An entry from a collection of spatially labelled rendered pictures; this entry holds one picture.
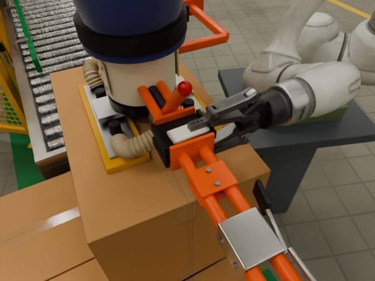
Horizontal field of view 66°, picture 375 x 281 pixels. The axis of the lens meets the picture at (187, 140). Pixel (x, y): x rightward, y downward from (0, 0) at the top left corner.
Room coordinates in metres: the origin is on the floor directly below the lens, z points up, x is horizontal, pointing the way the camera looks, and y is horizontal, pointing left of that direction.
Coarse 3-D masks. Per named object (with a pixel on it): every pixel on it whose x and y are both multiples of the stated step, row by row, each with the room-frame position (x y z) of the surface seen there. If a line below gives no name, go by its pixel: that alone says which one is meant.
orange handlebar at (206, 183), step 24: (216, 24) 0.80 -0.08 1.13; (192, 48) 0.69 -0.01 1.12; (144, 96) 0.48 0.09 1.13; (168, 96) 0.47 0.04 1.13; (192, 168) 0.29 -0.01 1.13; (216, 168) 0.28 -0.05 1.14; (216, 192) 0.26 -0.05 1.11; (240, 192) 0.24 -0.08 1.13; (216, 216) 0.20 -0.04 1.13; (288, 264) 0.14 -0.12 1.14
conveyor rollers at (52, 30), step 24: (24, 0) 2.51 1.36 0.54; (48, 0) 2.51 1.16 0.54; (48, 24) 2.08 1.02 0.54; (72, 24) 2.07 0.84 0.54; (24, 48) 1.74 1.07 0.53; (48, 48) 1.73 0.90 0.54; (72, 48) 1.72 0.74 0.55; (48, 72) 1.47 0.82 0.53; (48, 96) 1.22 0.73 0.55; (48, 120) 1.04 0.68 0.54; (48, 144) 0.88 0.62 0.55
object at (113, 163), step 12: (84, 84) 0.68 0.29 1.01; (84, 96) 0.63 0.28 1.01; (96, 96) 0.61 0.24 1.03; (96, 120) 0.53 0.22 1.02; (120, 120) 0.53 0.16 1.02; (132, 120) 0.53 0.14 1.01; (96, 132) 0.49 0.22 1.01; (108, 132) 0.49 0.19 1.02; (120, 132) 0.48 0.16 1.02; (132, 132) 0.49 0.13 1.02; (108, 144) 0.45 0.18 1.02; (108, 156) 0.42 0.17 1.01; (144, 156) 0.42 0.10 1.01; (108, 168) 0.38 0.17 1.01; (120, 168) 0.39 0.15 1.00
